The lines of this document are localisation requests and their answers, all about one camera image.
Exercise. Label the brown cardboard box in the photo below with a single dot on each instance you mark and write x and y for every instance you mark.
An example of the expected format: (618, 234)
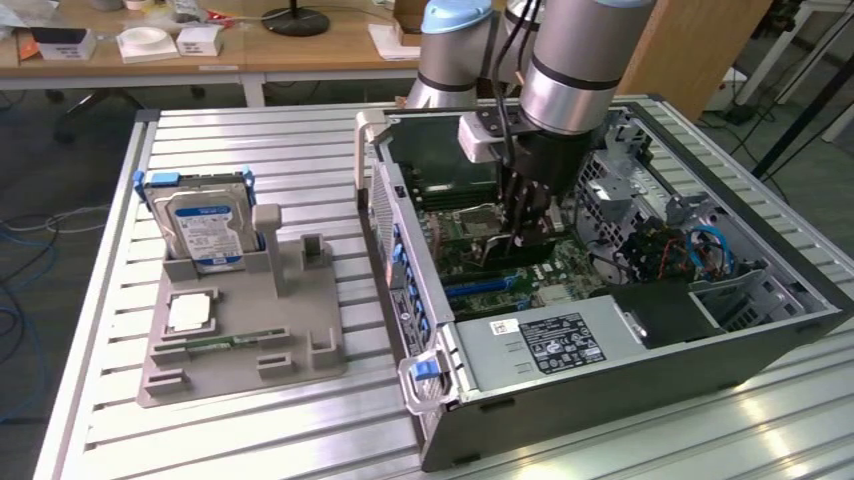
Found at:
(410, 17)

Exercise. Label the grey power supply unit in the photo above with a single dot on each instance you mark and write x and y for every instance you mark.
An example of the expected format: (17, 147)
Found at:
(494, 360)

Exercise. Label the wooden desk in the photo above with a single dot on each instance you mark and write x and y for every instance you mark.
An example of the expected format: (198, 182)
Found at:
(107, 67)

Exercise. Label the white floor device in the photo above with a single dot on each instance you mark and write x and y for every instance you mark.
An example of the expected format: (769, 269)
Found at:
(728, 90)

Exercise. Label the black open PC case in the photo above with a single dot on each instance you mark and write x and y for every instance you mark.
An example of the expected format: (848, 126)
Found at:
(601, 400)

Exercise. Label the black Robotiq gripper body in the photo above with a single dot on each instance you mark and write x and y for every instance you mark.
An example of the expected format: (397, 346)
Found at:
(550, 160)

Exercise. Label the hard disk with blue rails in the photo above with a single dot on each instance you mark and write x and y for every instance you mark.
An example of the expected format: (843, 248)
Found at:
(201, 225)

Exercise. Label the black round lamp base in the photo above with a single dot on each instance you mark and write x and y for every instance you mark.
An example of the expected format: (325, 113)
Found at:
(295, 22)

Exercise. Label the black stand leg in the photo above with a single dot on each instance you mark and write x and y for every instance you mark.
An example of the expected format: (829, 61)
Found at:
(801, 110)

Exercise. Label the white box with round hollow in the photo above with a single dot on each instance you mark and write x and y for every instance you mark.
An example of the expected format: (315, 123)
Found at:
(147, 45)

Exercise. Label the blue expansion slot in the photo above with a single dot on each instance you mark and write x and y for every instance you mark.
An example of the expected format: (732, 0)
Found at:
(477, 288)

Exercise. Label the plain white box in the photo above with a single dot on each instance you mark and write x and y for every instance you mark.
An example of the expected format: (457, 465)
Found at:
(199, 41)

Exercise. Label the green RAM stick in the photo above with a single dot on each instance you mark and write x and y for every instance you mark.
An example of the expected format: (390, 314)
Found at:
(221, 343)

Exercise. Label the black office chair base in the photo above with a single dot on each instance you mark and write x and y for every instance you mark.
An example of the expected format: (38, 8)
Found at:
(87, 102)

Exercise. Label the blue case latch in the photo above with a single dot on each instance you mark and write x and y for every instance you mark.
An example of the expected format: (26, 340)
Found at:
(424, 371)

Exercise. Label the black RAM slot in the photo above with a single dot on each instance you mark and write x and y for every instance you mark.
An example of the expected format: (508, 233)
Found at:
(464, 203)
(461, 195)
(457, 186)
(454, 178)

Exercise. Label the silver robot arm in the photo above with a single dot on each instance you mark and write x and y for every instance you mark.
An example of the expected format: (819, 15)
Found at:
(581, 65)

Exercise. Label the green motherboard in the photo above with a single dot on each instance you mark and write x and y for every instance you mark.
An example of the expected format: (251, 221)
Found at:
(574, 280)

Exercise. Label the silver chipset heat sink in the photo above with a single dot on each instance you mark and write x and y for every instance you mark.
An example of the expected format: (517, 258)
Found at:
(553, 296)

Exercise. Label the white paper box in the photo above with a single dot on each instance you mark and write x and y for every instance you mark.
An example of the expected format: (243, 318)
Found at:
(397, 47)

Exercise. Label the silver perforated drive cage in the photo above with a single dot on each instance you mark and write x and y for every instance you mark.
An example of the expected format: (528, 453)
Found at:
(614, 200)

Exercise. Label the grey parts rack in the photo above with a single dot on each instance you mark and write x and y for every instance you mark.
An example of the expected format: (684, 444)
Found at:
(254, 310)

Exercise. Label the wooden cabinet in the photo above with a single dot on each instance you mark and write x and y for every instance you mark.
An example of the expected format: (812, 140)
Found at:
(694, 50)

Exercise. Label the grey disk bay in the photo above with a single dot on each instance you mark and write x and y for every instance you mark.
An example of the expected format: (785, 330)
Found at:
(768, 300)

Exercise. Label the white box with black top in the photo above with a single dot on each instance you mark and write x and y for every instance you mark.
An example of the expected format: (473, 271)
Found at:
(66, 44)

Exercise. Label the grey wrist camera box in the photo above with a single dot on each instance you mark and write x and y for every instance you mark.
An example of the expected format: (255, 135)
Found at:
(481, 137)

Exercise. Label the CPU socket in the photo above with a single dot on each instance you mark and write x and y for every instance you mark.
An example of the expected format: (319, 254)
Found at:
(477, 222)

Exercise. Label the silver CPU chip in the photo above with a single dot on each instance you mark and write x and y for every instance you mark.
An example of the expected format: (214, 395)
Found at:
(189, 312)

